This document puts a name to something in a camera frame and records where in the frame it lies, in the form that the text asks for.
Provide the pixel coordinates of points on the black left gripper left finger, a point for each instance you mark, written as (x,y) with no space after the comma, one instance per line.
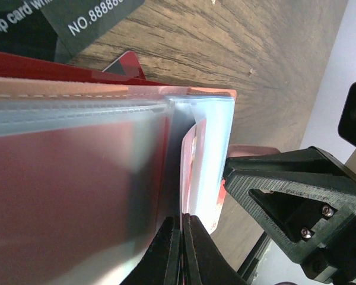
(161,262)

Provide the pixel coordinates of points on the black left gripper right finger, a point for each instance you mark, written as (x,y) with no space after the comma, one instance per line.
(202,260)

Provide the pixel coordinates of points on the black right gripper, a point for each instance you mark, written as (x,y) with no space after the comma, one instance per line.
(305,200)

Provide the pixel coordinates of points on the red card with stripe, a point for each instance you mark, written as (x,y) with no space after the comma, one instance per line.
(79,205)

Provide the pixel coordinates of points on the red vip card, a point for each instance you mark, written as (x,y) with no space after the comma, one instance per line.
(191,158)
(124,70)

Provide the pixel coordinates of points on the pink card holder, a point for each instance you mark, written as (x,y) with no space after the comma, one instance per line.
(32,106)

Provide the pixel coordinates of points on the black VIP card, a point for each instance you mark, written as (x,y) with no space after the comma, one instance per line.
(57,30)

